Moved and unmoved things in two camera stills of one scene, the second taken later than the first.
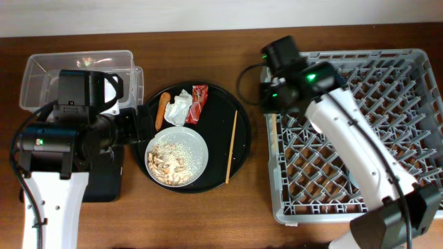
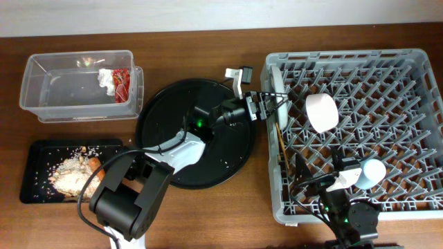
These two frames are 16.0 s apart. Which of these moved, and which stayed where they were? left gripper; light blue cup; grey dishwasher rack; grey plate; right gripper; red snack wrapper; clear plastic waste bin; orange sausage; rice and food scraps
Moved: right gripper; left gripper; light blue cup; grey plate; orange sausage; rice and food scraps; red snack wrapper
Stayed: clear plastic waste bin; grey dishwasher rack
